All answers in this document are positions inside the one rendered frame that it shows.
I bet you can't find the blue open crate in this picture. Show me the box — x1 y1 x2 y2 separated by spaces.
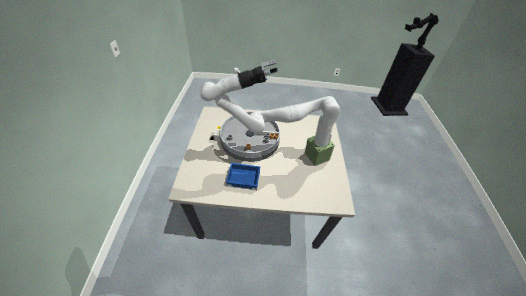
226 163 260 190

